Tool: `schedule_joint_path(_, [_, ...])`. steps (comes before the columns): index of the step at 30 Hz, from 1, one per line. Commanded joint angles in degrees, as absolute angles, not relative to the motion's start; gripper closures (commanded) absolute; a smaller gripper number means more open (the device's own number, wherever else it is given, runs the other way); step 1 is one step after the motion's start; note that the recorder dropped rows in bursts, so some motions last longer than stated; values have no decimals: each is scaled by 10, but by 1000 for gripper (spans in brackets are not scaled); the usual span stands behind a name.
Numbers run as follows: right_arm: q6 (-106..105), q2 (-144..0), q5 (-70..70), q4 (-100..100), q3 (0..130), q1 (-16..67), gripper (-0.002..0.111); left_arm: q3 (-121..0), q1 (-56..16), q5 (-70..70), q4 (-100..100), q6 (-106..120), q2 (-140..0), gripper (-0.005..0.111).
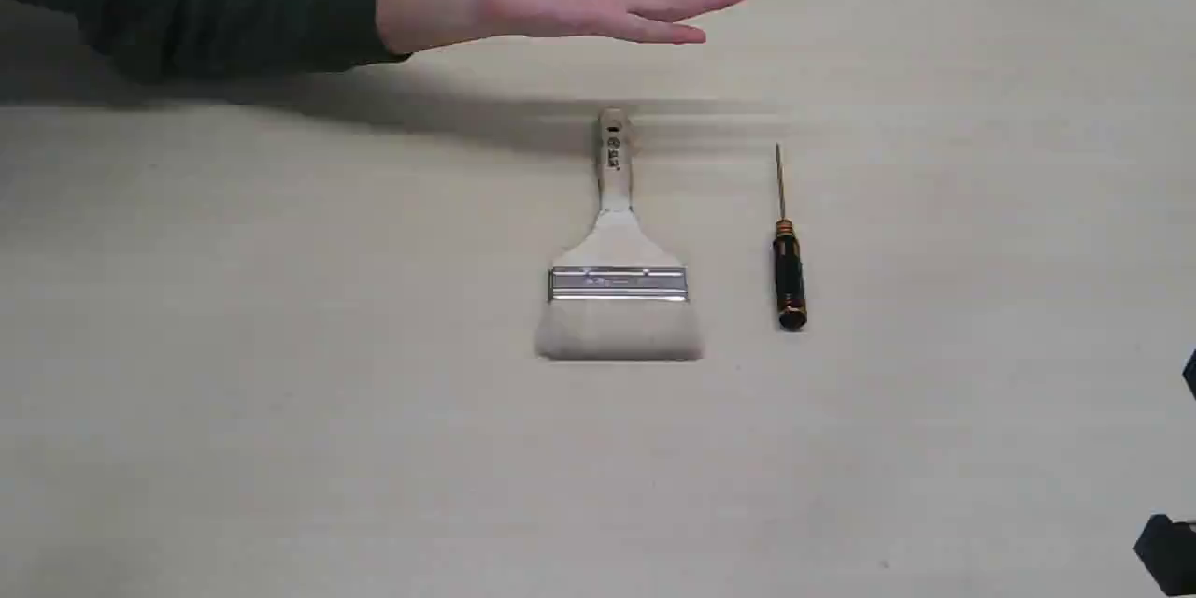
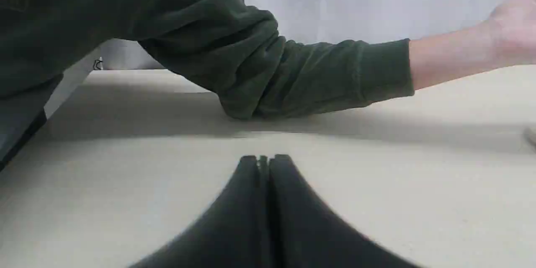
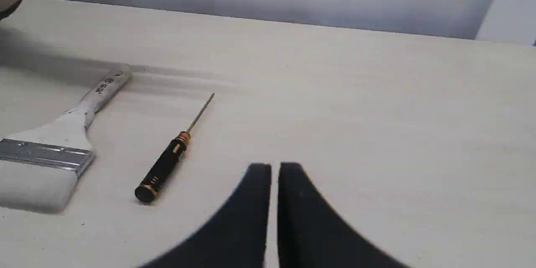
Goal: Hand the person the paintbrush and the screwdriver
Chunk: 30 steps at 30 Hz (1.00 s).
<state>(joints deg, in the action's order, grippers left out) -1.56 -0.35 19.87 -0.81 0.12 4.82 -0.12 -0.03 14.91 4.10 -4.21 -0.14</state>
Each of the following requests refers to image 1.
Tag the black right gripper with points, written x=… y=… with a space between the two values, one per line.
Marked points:
x=1166 y=549

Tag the black orange screwdriver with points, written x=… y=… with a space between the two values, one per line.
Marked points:
x=790 y=301

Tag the wide wooden paint brush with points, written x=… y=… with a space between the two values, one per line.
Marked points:
x=618 y=295

